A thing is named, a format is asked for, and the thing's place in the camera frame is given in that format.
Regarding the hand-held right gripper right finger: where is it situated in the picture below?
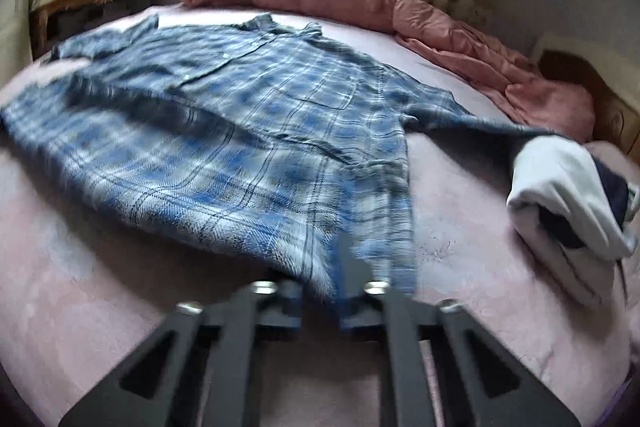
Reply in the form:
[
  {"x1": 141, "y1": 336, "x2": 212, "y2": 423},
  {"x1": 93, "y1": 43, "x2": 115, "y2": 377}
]
[{"x1": 339, "y1": 279, "x2": 583, "y2": 427}]

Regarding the bed with pink sheet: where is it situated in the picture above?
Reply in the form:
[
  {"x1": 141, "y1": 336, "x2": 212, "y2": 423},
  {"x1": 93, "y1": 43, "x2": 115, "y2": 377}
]
[{"x1": 0, "y1": 2, "x2": 640, "y2": 427}]

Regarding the blue plaid shirt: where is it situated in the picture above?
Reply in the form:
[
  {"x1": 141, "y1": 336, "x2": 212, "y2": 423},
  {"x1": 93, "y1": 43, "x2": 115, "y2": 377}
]
[{"x1": 0, "y1": 13, "x2": 566, "y2": 308}]

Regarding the wooden headboard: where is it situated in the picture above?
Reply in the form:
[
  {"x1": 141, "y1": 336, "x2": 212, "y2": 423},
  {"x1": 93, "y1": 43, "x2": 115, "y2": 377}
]
[{"x1": 532, "y1": 34, "x2": 640, "y2": 152}]

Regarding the pink duvet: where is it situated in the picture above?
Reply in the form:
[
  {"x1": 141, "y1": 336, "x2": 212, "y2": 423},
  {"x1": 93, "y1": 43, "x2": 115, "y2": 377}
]
[{"x1": 181, "y1": 0, "x2": 596, "y2": 142}]

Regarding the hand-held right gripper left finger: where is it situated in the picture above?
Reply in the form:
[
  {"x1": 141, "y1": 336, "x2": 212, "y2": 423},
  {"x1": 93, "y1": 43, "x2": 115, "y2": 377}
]
[{"x1": 57, "y1": 279, "x2": 306, "y2": 427}]

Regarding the white and navy folded garment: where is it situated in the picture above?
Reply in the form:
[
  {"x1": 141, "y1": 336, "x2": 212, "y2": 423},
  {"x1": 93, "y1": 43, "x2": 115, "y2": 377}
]
[{"x1": 506, "y1": 134, "x2": 640, "y2": 308}]

